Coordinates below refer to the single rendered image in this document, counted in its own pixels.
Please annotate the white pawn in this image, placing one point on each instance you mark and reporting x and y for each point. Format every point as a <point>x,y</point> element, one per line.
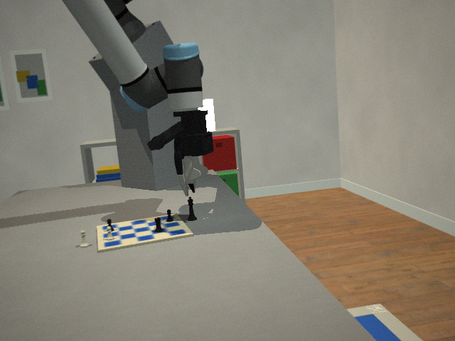
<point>109,236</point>

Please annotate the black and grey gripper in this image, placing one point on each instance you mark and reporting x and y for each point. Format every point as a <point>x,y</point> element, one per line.
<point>192,142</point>

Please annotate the white bishop chess piece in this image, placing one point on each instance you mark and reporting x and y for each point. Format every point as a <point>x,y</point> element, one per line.
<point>84,241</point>

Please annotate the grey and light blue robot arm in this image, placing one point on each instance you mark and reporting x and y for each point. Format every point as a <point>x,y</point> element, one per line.
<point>178,78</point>

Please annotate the blue and cream chessboard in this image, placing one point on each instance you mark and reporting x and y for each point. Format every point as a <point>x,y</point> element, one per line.
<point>140,232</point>

